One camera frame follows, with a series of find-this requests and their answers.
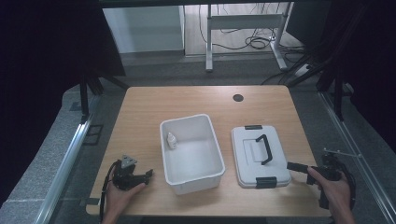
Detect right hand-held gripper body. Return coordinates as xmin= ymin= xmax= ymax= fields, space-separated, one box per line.
xmin=312 ymin=148 xmax=357 ymax=210

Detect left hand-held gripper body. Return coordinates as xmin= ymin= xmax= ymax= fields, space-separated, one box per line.
xmin=111 ymin=154 xmax=145 ymax=191

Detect white lid with black handle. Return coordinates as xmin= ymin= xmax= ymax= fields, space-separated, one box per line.
xmin=231 ymin=124 xmax=293 ymax=189

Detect white plastic storage box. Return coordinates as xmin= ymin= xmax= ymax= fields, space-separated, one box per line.
xmin=159 ymin=113 xmax=227 ymax=196

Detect person's left hand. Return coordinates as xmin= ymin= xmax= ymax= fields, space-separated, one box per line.
xmin=101 ymin=181 xmax=148 ymax=224

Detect person's right hand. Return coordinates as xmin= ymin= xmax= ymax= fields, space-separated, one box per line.
xmin=306 ymin=166 xmax=357 ymax=224

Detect small white dropper bottle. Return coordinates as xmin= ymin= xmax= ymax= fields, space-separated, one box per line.
xmin=166 ymin=132 xmax=178 ymax=150

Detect black metal stand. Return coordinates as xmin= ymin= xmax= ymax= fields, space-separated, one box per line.
xmin=78 ymin=73 xmax=130 ymax=123
xmin=286 ymin=3 xmax=368 ymax=123

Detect black curtain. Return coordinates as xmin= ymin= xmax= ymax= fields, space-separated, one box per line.
xmin=286 ymin=0 xmax=396 ymax=153
xmin=0 ymin=0 xmax=126 ymax=206

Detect white cabinet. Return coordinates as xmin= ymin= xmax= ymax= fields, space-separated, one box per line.
xmin=102 ymin=5 xmax=186 ymax=54

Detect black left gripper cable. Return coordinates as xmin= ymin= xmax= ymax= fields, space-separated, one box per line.
xmin=98 ymin=160 xmax=120 ymax=224

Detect aluminium floor rail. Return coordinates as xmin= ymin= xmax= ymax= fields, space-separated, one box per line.
xmin=33 ymin=94 xmax=102 ymax=224
xmin=318 ymin=91 xmax=396 ymax=224

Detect black floor cables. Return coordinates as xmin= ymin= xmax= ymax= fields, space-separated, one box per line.
xmin=197 ymin=3 xmax=309 ymax=87

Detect white metal desk frame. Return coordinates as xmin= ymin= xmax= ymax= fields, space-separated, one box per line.
xmin=205 ymin=2 xmax=295 ymax=74

